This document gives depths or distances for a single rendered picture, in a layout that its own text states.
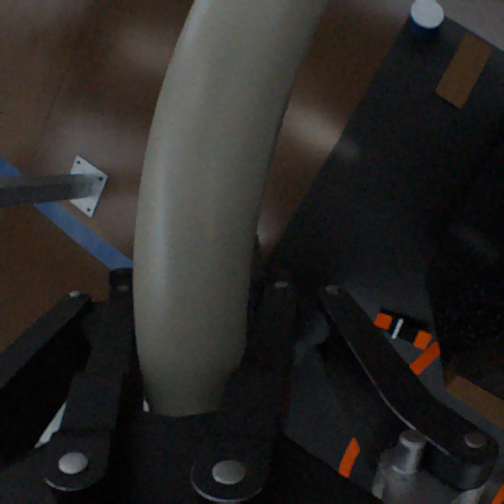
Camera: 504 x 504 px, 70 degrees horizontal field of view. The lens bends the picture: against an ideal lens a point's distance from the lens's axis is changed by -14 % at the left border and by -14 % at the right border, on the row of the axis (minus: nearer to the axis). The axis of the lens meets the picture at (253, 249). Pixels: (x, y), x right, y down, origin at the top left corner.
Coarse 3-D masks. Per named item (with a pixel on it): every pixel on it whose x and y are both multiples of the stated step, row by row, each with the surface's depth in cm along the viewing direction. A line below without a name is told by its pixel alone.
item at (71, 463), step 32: (128, 288) 15; (128, 320) 13; (96, 352) 11; (128, 352) 11; (96, 384) 8; (128, 384) 9; (64, 416) 7; (96, 416) 7; (64, 448) 6; (96, 448) 6; (64, 480) 5; (96, 480) 5
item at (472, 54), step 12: (468, 36) 106; (468, 48) 107; (480, 48) 105; (492, 48) 104; (456, 60) 109; (468, 60) 108; (480, 60) 106; (456, 72) 110; (468, 72) 108; (480, 72) 107; (444, 84) 112; (456, 84) 111; (468, 84) 109; (444, 96) 113; (456, 96) 111
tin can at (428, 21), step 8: (424, 0) 99; (432, 0) 98; (416, 8) 100; (424, 8) 99; (432, 8) 98; (440, 8) 98; (416, 16) 101; (424, 16) 100; (432, 16) 99; (440, 16) 98; (416, 24) 103; (424, 24) 100; (432, 24) 100; (440, 24) 101; (416, 32) 109; (424, 32) 106; (432, 32) 105
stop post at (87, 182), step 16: (80, 160) 164; (32, 176) 138; (48, 176) 145; (64, 176) 153; (80, 176) 162; (96, 176) 162; (0, 192) 118; (16, 192) 126; (32, 192) 133; (48, 192) 141; (64, 192) 150; (80, 192) 160; (96, 192) 164; (80, 208) 168
